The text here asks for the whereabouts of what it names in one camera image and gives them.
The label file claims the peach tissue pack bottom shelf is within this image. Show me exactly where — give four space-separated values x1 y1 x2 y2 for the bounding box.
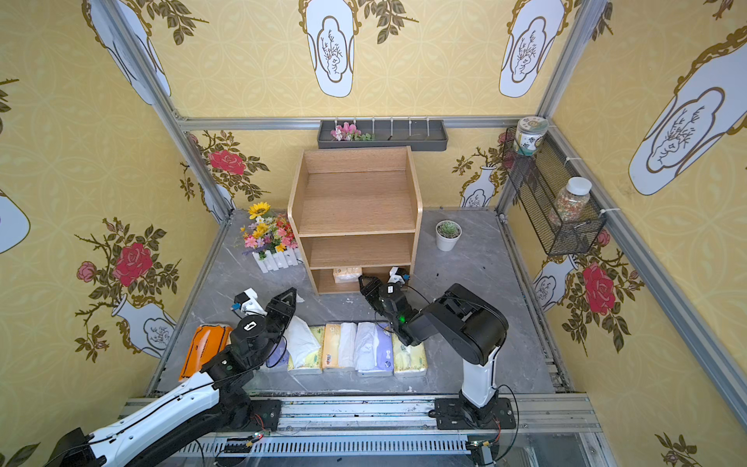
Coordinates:
333 267 363 284

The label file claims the yellow tissue pack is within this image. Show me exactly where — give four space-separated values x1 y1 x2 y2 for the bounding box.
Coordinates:
284 317 325 375

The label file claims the white purple tissue pack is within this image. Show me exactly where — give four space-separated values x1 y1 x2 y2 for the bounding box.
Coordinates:
354 322 394 377

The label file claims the yellow floral pack bottom shelf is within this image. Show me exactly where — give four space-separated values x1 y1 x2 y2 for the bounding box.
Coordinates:
392 335 428 377

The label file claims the orange tissue pack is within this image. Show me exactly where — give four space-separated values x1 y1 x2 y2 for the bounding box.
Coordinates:
179 324 233 383

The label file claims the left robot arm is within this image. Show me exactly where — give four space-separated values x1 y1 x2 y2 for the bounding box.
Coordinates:
48 288 297 466

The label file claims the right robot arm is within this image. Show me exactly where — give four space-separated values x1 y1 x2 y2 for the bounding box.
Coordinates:
358 276 509 420

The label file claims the wooden three-tier shelf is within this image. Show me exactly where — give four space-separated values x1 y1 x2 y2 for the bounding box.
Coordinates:
287 146 423 295

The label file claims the artificial flowers white fence planter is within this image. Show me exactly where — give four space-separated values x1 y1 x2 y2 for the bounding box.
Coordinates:
240 202 303 274

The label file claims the small cactus white pot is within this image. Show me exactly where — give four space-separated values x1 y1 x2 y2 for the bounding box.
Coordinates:
436 220 462 252

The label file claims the pink flower on rack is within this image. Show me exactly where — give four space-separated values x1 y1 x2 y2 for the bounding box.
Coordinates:
330 122 373 142

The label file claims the clear jar white lid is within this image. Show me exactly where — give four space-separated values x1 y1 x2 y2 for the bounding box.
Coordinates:
549 177 593 227

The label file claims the printed lidded jar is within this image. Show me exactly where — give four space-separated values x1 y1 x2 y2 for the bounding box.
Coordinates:
514 116 550 156

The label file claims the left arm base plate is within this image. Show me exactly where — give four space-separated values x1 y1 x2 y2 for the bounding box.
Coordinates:
239 399 282 432

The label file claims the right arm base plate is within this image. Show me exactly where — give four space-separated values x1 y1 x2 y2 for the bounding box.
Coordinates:
428 395 517 430

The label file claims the dark wall hook rack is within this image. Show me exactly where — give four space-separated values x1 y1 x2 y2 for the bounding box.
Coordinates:
317 118 449 152

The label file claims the black wire wall basket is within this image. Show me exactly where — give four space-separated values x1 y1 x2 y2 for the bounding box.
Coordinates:
509 136 606 256

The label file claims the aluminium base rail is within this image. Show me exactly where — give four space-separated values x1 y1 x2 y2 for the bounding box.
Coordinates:
98 393 608 467

